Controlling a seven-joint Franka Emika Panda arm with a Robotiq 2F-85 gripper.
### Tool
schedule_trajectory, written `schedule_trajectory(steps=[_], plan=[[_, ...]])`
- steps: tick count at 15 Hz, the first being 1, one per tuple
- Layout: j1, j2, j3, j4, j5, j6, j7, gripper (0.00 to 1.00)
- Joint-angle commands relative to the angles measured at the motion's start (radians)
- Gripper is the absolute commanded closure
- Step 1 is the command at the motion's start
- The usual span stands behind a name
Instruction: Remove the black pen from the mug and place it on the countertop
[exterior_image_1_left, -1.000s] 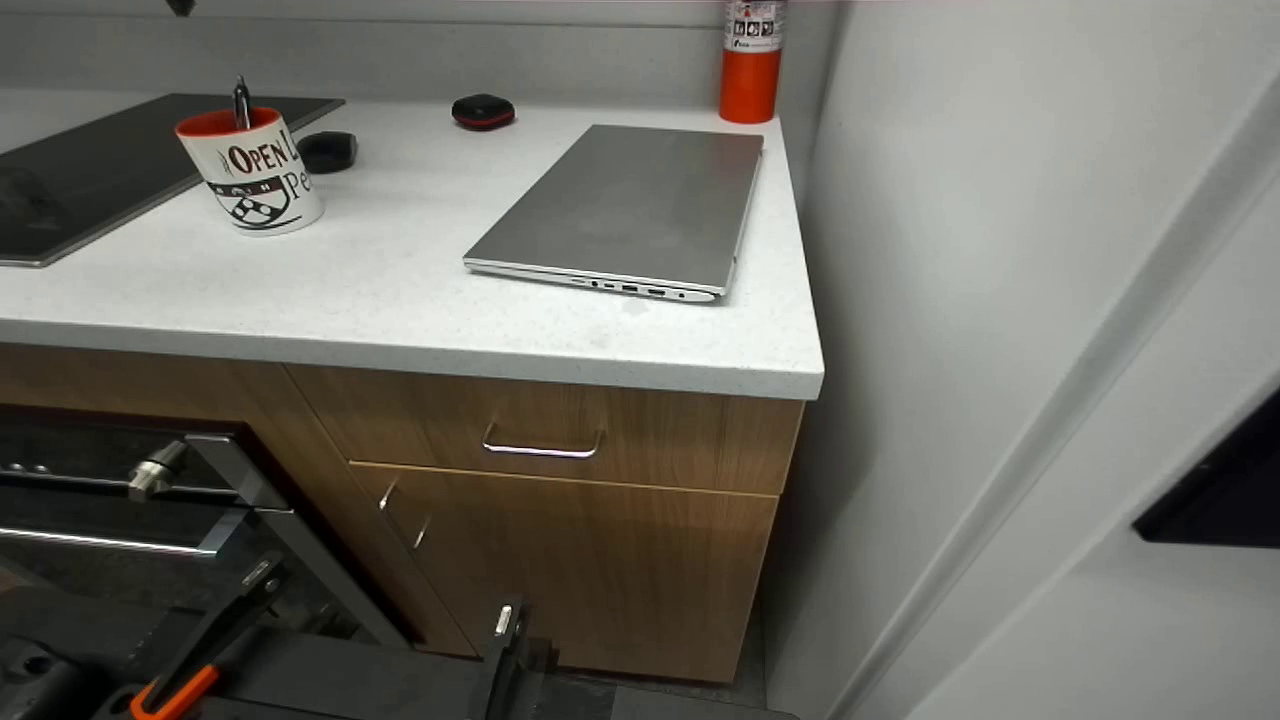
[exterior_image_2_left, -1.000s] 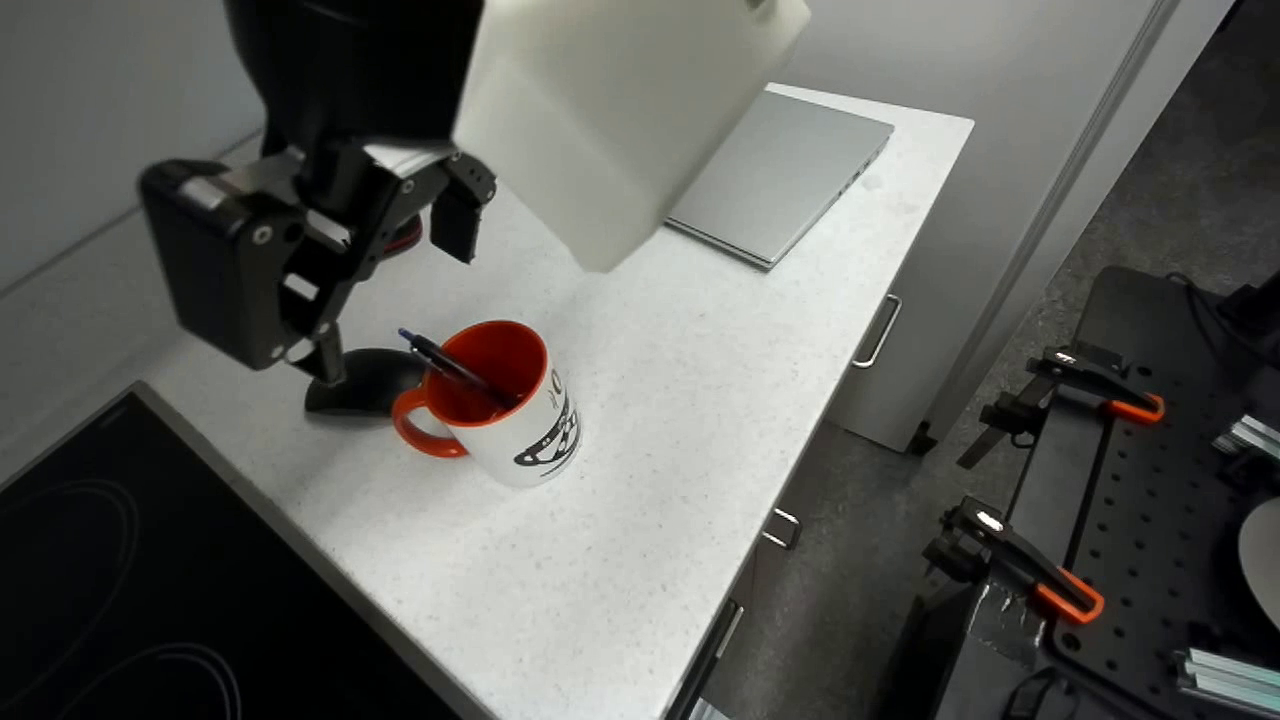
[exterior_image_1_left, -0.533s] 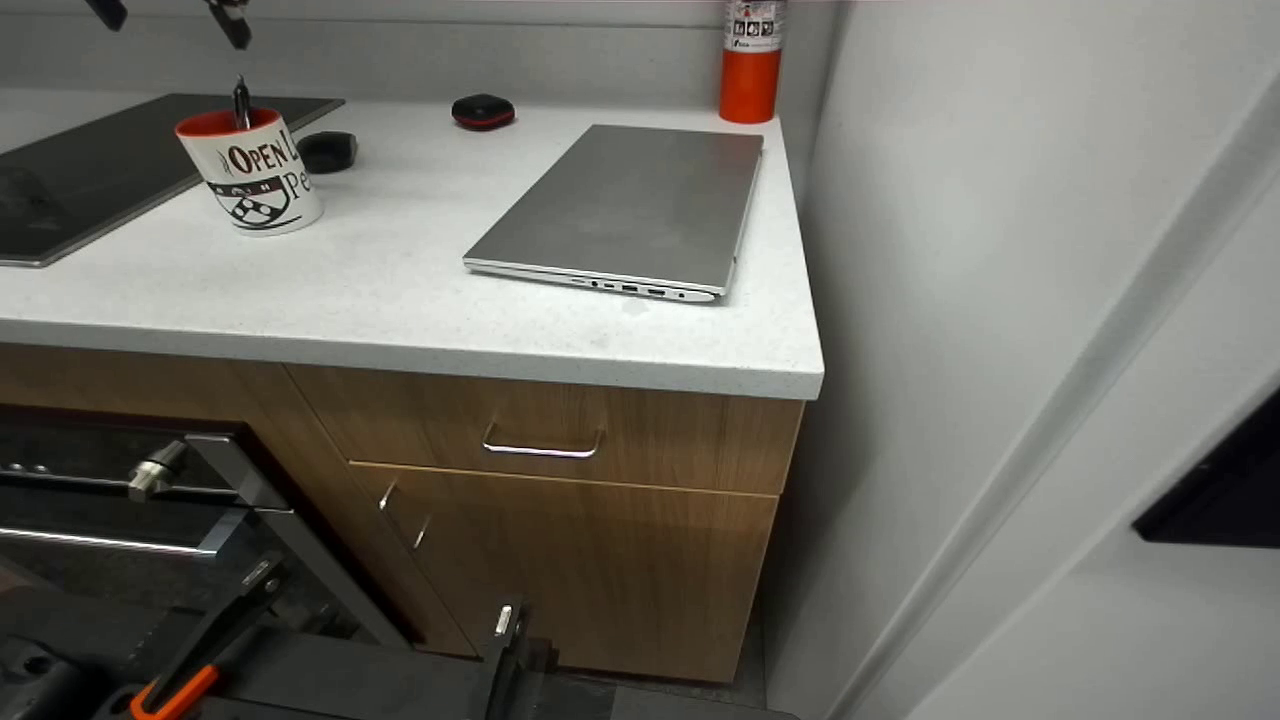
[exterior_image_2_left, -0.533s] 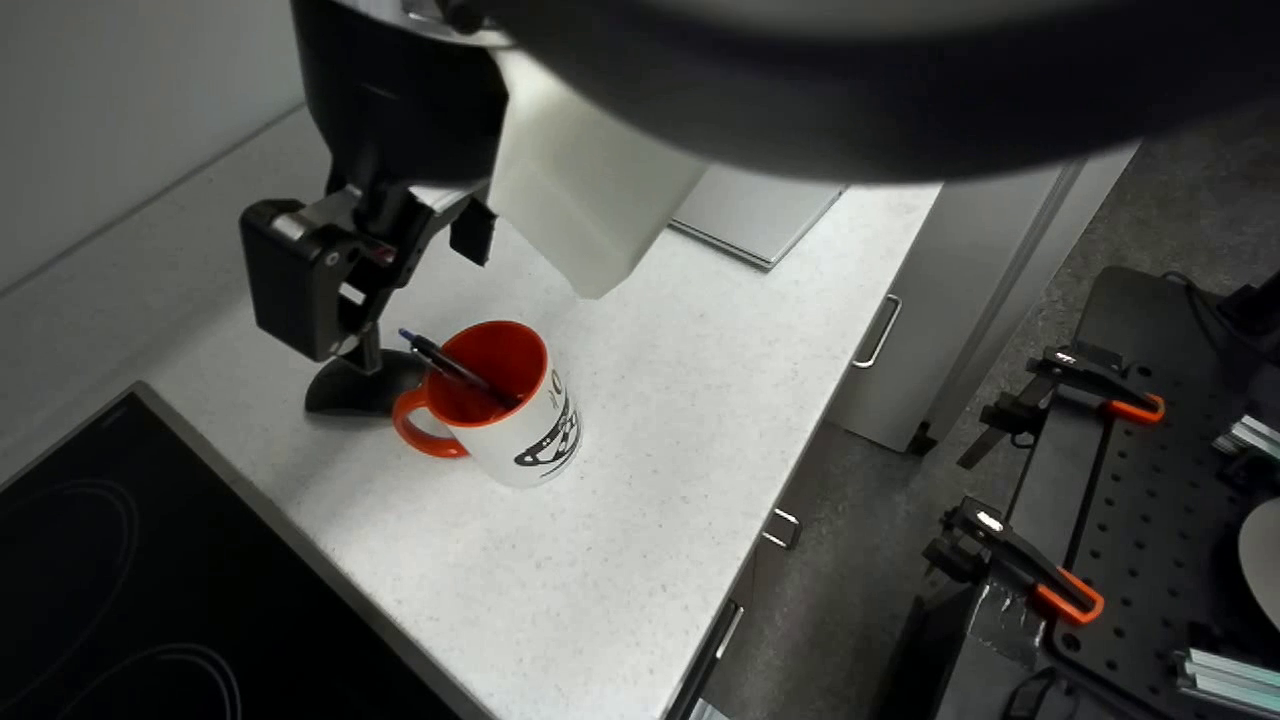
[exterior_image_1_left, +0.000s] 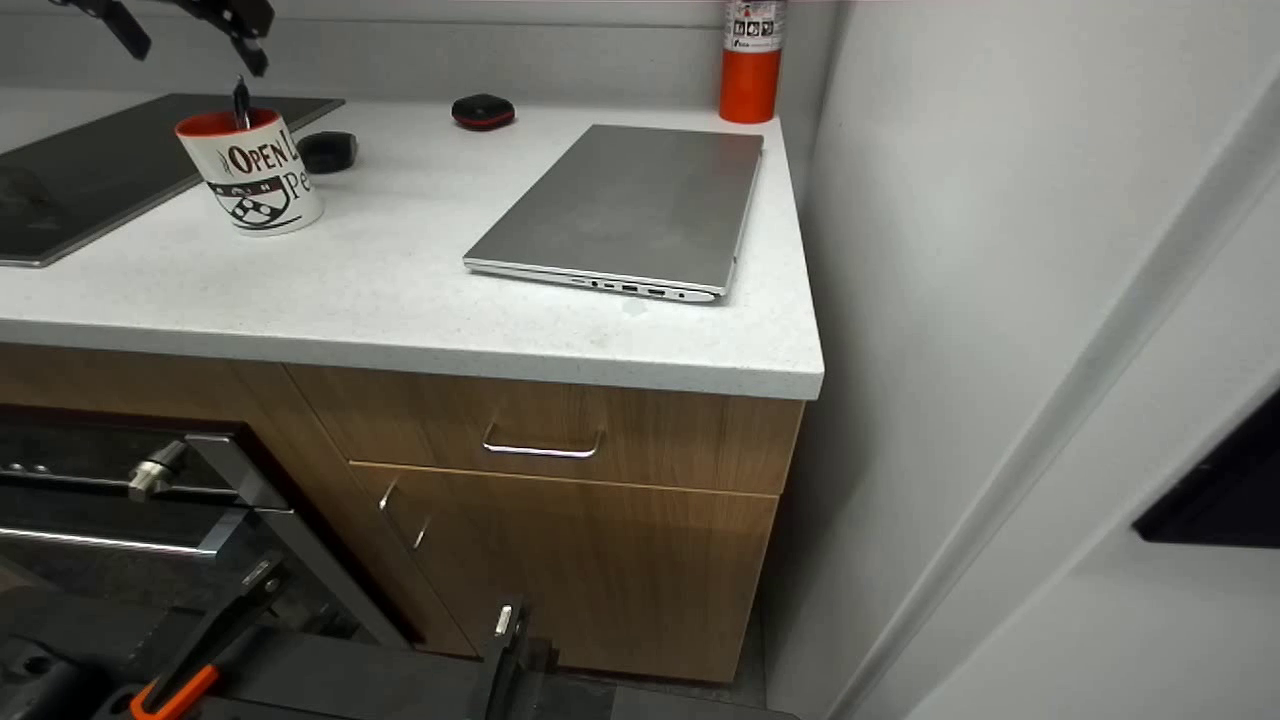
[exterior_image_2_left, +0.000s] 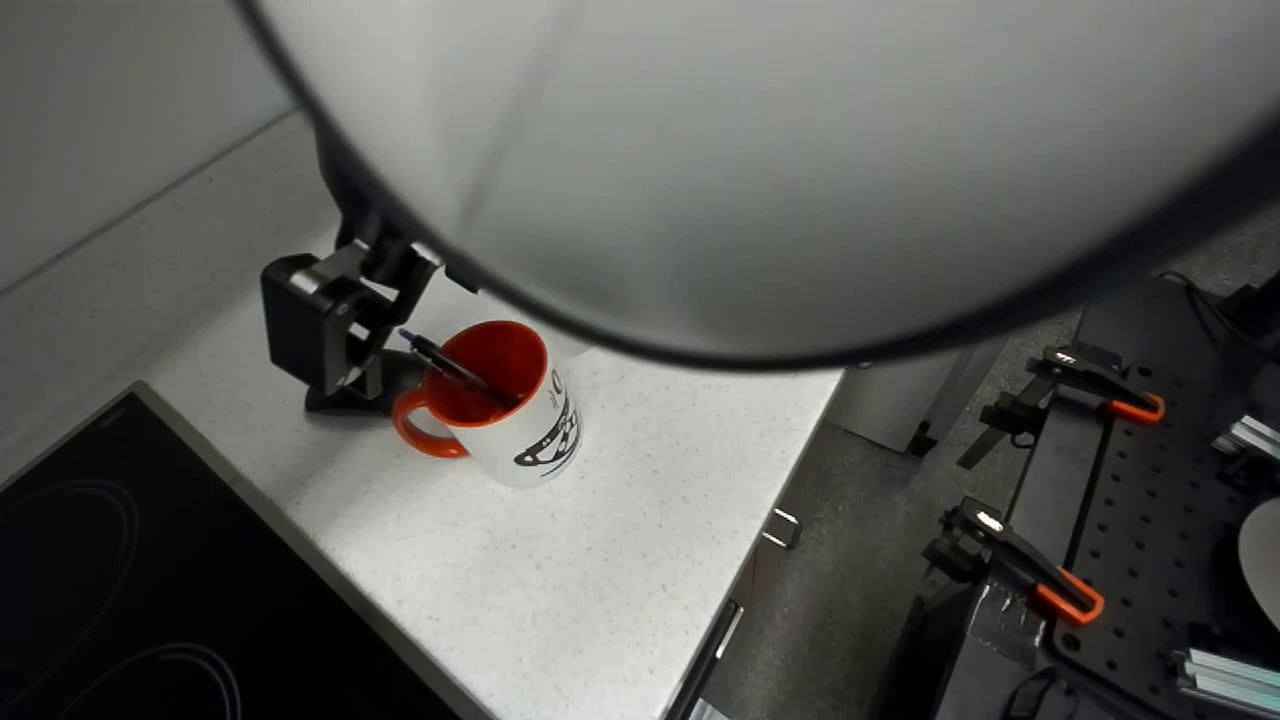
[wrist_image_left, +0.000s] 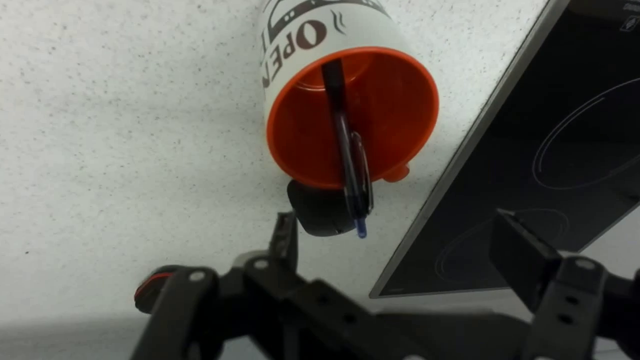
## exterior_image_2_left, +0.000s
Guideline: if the aluminium extrusion bar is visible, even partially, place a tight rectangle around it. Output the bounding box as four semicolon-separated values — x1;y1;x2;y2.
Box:
1168;644;1280;720
1209;408;1280;470

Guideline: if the grey round plate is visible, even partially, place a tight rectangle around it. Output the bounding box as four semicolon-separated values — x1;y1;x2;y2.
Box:
1230;491;1280;633

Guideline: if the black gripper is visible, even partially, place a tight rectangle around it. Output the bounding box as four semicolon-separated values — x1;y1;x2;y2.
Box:
256;216;442;401

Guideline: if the silver drawer handle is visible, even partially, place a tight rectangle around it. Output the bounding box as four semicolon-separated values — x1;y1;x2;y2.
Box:
759;502;803;555

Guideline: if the silver cabinet door handle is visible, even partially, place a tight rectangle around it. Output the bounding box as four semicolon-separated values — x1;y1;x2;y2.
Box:
708;602;753;663

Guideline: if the white mug with orange inside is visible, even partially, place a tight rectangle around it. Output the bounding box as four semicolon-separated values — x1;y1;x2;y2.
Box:
387;315;586;491

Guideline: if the black perforated mounting board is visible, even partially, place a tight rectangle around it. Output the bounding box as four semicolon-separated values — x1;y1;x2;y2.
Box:
1034;274;1280;720

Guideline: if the black pen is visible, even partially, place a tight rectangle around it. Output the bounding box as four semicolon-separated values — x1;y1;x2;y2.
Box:
395;324;525;414

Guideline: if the black clamp with orange handle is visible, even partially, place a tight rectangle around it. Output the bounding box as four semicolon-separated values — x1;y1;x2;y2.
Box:
922;491;1113;633
952;341;1172;472

